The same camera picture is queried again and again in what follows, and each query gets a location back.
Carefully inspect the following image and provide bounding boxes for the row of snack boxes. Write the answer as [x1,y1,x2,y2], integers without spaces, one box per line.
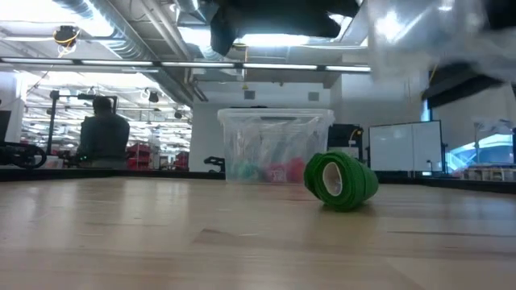
[459,163,516,183]

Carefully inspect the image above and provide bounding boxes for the white plastic bin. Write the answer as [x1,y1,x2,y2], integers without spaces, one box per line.
[40,155,65,170]

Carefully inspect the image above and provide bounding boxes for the black equipment cabinet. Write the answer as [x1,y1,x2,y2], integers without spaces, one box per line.
[325,123,367,168]

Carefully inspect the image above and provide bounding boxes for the clear plastic storage box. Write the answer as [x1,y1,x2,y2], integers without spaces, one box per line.
[216,107,336,187]

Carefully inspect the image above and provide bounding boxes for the teal bandage roll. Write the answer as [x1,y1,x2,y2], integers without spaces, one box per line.
[233,160,263,183]

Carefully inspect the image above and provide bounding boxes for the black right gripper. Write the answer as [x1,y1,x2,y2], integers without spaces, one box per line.
[482,0,516,31]

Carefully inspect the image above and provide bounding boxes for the black cable loop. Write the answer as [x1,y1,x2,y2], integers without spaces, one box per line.
[0,140,48,169]

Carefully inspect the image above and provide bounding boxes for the silver ventilation duct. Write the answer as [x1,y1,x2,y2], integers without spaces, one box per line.
[52,0,210,106]

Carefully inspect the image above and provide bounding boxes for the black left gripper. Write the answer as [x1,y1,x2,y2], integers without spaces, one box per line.
[209,0,363,58]

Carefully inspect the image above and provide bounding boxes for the large black panel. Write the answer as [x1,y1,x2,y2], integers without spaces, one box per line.
[420,62,516,110]

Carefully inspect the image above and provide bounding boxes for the pink bandage roll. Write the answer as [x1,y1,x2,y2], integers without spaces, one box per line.
[264,163,288,184]

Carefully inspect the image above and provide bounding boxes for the black monitor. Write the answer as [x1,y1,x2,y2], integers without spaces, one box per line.
[0,110,13,143]

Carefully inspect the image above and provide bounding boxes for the clear plastic zip bag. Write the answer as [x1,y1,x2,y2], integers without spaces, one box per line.
[364,0,516,89]

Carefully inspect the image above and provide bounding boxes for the green elastic bandage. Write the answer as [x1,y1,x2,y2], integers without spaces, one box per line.
[302,149,381,213]

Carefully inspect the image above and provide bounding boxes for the whiteboard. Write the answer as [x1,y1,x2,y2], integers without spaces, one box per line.
[368,119,445,174]

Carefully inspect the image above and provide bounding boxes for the hanging yellow black cable reel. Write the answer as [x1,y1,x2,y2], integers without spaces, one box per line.
[52,24,81,56]

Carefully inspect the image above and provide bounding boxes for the black gantry frame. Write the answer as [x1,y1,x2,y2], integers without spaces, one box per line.
[48,90,119,162]

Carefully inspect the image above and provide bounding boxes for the black chair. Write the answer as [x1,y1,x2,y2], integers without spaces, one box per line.
[203,155,227,173]

